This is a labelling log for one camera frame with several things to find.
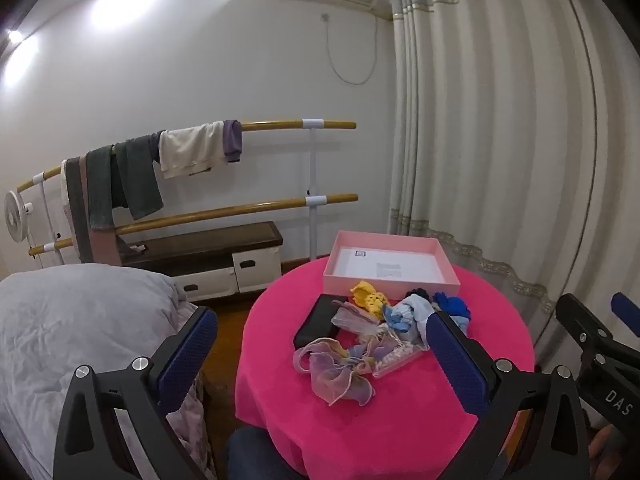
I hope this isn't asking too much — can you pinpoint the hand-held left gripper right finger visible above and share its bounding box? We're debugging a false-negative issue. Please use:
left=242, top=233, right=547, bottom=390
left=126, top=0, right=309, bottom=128
left=424, top=310, right=592, bottom=480

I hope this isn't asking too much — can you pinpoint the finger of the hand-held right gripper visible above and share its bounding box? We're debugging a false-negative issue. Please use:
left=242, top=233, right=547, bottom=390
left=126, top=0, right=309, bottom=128
left=611, top=291, right=640, bottom=339
left=555, top=292, right=615, bottom=357

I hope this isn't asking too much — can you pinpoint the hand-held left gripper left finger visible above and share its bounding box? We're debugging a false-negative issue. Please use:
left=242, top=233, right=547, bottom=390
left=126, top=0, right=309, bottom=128
left=52, top=305, right=219, bottom=480

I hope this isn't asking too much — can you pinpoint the blue knit scrunchie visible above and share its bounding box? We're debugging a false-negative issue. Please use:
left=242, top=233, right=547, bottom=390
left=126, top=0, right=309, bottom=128
left=432, top=292, right=473, bottom=334

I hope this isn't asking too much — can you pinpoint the pearl hair clip pack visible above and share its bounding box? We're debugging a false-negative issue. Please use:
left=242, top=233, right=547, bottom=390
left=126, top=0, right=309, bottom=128
left=370, top=337, right=427, bottom=379

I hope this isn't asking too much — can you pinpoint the light blue baby garment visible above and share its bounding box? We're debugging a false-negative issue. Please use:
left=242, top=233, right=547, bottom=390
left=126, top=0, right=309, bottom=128
left=382, top=294, right=434, bottom=351

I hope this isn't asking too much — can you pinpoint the yellow crochet piece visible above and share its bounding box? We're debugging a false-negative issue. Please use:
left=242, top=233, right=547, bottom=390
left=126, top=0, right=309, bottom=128
left=350, top=281, right=390, bottom=323

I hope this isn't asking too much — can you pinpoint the clear plastic bag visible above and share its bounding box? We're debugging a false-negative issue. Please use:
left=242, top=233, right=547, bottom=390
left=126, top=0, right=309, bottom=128
left=330, top=300, right=389, bottom=342

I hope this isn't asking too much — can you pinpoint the pastel organza scrunchie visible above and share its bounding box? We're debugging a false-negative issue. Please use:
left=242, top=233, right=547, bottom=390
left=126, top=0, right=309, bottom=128
left=292, top=332, right=397, bottom=407

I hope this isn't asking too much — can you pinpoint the pink cardboard box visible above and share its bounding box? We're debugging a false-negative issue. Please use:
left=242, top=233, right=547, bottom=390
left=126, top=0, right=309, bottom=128
left=322, top=230, right=462, bottom=307

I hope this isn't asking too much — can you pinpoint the person's right hand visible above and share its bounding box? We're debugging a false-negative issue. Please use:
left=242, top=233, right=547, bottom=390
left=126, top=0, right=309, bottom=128
left=589, top=426, right=617, bottom=480

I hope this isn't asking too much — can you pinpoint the pink round tablecloth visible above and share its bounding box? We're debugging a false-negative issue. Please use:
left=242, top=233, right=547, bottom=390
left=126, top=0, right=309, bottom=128
left=235, top=259, right=536, bottom=480

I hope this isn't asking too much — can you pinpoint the dark-topped storage bench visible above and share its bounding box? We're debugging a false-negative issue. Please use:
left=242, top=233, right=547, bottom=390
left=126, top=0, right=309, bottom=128
left=120, top=221, right=284, bottom=304

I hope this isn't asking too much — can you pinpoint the grey duvet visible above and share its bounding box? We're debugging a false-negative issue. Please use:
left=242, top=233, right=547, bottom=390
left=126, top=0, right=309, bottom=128
left=0, top=262, right=201, bottom=480

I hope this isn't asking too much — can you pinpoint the person's jeans leg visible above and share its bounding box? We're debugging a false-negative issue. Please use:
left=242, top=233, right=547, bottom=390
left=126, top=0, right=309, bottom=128
left=222, top=427, right=311, bottom=480

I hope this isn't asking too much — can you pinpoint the black hard case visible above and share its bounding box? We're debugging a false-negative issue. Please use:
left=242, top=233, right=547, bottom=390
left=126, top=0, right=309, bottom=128
left=292, top=294, right=352, bottom=351

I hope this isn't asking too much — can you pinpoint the pink cloth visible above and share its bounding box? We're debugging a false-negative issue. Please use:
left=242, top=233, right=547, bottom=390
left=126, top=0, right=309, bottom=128
left=79, top=155, right=124, bottom=266

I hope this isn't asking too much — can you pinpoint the grey cloth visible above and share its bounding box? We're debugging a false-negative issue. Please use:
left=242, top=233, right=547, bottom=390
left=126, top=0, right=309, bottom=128
left=64, top=157, right=94, bottom=264

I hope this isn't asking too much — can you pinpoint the dark grey towel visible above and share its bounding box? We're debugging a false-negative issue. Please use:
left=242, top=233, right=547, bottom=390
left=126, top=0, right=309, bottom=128
left=86, top=145, right=118, bottom=231
left=116, top=132, right=165, bottom=221

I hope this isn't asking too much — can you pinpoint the cream pleated curtain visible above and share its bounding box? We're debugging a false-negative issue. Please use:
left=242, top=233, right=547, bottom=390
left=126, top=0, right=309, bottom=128
left=387, top=0, right=640, bottom=357

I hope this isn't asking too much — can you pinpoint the cream garment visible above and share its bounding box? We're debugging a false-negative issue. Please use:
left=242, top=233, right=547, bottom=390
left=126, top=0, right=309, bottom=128
left=159, top=121, right=229, bottom=180

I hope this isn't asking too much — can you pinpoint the purple garment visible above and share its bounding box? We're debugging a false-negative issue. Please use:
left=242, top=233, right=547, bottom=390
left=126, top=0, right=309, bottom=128
left=222, top=120, right=244, bottom=163

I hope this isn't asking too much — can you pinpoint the white electric fan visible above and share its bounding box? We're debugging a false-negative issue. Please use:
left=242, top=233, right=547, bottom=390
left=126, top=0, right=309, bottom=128
left=4, top=191, right=35, bottom=244

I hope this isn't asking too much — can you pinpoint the wooden ballet barre stand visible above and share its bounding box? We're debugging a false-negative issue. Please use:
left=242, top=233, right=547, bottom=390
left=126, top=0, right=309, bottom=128
left=17, top=119, right=358, bottom=267

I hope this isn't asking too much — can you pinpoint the thin black cable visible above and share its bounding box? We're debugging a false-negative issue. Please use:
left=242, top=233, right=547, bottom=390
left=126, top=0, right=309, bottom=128
left=534, top=0, right=599, bottom=352

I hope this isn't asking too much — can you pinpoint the white power cable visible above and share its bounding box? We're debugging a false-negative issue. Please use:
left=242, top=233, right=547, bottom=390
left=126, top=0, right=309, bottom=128
left=324, top=10, right=379, bottom=86

